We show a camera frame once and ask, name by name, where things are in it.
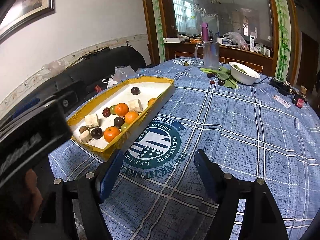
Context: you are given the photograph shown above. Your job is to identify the dark plum front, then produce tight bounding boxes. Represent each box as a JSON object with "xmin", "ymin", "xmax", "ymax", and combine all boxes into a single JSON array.
[{"xmin": 91, "ymin": 127, "xmax": 103, "ymax": 140}]

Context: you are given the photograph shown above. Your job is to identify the dark plum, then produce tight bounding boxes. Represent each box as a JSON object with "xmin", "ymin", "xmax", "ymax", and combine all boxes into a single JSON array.
[
  {"xmin": 91, "ymin": 127, "xmax": 103, "ymax": 140},
  {"xmin": 131, "ymin": 87, "xmax": 140, "ymax": 95},
  {"xmin": 218, "ymin": 80, "xmax": 225, "ymax": 86},
  {"xmin": 113, "ymin": 116, "xmax": 125, "ymax": 129}
]

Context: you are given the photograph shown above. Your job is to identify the large orange tangerine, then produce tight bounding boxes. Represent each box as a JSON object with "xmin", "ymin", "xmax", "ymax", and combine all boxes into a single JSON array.
[{"xmin": 104, "ymin": 126, "xmax": 121, "ymax": 143}]

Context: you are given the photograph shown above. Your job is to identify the left hand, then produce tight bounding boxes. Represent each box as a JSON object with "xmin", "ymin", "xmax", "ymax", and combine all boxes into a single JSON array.
[{"xmin": 1, "ymin": 169, "xmax": 42, "ymax": 239}]

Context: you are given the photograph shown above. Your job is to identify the blue plaid tablecloth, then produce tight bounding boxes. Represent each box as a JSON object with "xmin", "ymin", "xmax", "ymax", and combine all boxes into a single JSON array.
[{"xmin": 47, "ymin": 56, "xmax": 320, "ymax": 240}]

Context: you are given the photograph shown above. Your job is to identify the sugarcane chunk sideways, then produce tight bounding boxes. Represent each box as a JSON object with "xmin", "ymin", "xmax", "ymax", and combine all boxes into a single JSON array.
[{"xmin": 128, "ymin": 99, "xmax": 143, "ymax": 113}]

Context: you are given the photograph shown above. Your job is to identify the framed wall picture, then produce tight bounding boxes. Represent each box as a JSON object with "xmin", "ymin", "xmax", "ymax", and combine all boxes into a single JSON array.
[{"xmin": 1, "ymin": 0, "xmax": 55, "ymax": 42}]

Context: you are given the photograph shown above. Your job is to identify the white bowl with greens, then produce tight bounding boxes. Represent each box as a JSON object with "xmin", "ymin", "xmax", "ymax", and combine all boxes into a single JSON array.
[{"xmin": 228, "ymin": 61, "xmax": 260, "ymax": 86}]

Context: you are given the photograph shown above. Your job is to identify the red plastic bag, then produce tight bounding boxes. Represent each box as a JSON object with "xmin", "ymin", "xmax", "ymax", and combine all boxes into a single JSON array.
[{"xmin": 94, "ymin": 85, "xmax": 102, "ymax": 93}]

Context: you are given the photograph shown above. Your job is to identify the yellow rimmed white foam tray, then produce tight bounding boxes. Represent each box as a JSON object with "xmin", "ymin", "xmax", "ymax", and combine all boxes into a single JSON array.
[{"xmin": 67, "ymin": 76, "xmax": 175, "ymax": 160}]

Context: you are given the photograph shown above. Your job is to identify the purple thermos bottle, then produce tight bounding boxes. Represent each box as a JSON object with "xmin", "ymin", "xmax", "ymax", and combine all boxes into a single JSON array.
[{"xmin": 201, "ymin": 22, "xmax": 209, "ymax": 41}]

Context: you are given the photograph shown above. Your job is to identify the clear plastic bag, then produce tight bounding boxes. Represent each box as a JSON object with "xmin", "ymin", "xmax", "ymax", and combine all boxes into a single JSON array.
[{"xmin": 112, "ymin": 66, "xmax": 136, "ymax": 82}]

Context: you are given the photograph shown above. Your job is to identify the clear glass pitcher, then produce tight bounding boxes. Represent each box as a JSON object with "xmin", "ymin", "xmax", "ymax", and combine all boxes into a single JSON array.
[{"xmin": 194, "ymin": 41, "xmax": 220, "ymax": 70}]

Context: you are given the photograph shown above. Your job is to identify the wooden sideboard cabinet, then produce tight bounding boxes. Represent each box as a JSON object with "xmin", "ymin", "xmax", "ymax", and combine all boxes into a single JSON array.
[{"xmin": 164, "ymin": 42, "xmax": 276, "ymax": 76}]

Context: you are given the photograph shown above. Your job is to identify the dark plum by greens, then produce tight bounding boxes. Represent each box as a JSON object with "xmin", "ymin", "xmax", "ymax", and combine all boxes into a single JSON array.
[{"xmin": 218, "ymin": 80, "xmax": 225, "ymax": 86}]

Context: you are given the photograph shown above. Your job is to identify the red jujube date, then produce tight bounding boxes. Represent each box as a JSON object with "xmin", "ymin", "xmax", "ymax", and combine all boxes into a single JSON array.
[{"xmin": 103, "ymin": 107, "xmax": 111, "ymax": 118}]

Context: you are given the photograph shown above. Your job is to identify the green grape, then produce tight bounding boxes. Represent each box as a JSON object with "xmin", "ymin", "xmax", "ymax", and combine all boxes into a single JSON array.
[
  {"xmin": 110, "ymin": 105, "xmax": 116, "ymax": 115},
  {"xmin": 120, "ymin": 123, "xmax": 129, "ymax": 132}
]

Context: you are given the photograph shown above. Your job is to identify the large sugarcane chunk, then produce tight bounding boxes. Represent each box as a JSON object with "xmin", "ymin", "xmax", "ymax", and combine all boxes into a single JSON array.
[{"xmin": 85, "ymin": 114, "xmax": 100, "ymax": 128}]

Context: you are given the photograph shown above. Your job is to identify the small orange tangerine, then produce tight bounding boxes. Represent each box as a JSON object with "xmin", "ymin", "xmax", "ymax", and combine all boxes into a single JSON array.
[{"xmin": 148, "ymin": 98, "xmax": 157, "ymax": 106}]

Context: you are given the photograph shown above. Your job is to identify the brown kiwi berry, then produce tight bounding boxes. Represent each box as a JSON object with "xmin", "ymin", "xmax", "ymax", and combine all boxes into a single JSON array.
[{"xmin": 79, "ymin": 126, "xmax": 88, "ymax": 134}]

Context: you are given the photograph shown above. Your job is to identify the black leather sofa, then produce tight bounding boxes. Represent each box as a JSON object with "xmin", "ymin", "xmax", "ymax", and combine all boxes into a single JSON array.
[{"xmin": 1, "ymin": 46, "xmax": 147, "ymax": 127}]

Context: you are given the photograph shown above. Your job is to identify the small red black box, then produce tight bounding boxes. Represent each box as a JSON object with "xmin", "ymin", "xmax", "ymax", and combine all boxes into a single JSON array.
[{"xmin": 292, "ymin": 93, "xmax": 305, "ymax": 108}]

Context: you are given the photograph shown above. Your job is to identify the black power adapter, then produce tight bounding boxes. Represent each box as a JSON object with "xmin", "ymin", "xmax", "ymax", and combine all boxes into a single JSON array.
[{"xmin": 269, "ymin": 77, "xmax": 292, "ymax": 96}]

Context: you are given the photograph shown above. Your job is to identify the white pink paper card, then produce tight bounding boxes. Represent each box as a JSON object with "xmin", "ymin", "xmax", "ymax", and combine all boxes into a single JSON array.
[{"xmin": 272, "ymin": 95, "xmax": 291, "ymax": 109}]

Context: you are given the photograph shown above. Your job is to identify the small peeled sugarcane piece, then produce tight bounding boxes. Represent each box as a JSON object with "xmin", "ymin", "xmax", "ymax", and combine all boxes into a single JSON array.
[{"xmin": 79, "ymin": 130, "xmax": 92, "ymax": 143}]

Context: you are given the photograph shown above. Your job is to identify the green leafy vegetables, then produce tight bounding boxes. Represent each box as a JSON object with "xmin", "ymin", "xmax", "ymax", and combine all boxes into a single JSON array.
[{"xmin": 200, "ymin": 67, "xmax": 238, "ymax": 89}]

